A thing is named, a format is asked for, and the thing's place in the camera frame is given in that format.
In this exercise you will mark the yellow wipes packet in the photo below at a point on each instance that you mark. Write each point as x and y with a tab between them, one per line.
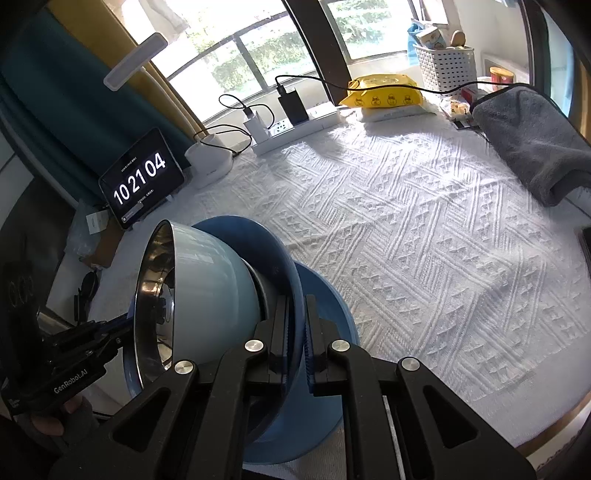
383	94

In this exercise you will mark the small white box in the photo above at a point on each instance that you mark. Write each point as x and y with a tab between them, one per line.
97	222

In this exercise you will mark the black charger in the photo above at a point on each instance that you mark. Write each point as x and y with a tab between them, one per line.
293	106

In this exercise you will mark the dark blue curtain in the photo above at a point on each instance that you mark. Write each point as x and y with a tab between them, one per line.
60	115

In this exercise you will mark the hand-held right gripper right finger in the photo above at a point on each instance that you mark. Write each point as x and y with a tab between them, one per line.
310	332

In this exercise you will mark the light blue steel bowl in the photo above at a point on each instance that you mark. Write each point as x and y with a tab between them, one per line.
212	286

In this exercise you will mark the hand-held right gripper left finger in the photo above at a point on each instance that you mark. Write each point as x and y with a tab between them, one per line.
288	327

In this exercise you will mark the gold and red tin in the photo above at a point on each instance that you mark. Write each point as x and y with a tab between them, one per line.
502	78

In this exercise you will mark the yellow curtain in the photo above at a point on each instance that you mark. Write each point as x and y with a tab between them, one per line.
152	87

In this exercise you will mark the tablet showing clock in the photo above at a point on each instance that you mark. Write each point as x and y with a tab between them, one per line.
138	180

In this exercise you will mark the white power strip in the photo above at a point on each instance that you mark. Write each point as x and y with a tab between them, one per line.
318	117

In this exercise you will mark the white wipes packet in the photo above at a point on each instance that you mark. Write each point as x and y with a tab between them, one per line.
397	114

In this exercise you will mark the large blue plastic bowl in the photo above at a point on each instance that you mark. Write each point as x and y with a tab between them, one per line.
328	314

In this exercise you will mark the white desk lamp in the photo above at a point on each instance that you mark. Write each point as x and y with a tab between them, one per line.
134	62

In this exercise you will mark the grey towel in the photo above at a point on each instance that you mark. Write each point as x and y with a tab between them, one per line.
531	138

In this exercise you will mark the black door frame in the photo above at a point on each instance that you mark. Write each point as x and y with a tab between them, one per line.
551	55

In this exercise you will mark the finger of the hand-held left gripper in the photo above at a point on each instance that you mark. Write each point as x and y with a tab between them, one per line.
111	326

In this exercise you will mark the person's left hand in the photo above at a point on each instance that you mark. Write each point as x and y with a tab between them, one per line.
69	415

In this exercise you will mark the blue and white packet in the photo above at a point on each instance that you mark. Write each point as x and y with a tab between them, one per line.
425	34

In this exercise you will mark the brown cardboard box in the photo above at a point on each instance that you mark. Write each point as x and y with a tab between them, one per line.
108	244

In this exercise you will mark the white perforated basket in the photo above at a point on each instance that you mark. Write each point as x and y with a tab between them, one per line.
445	69

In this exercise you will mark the white charger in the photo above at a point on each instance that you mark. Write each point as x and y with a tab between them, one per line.
256	127

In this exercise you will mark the clear plastic bag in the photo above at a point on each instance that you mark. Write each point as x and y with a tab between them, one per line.
76	235

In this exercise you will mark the black window post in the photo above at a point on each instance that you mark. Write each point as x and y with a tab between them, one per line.
325	46

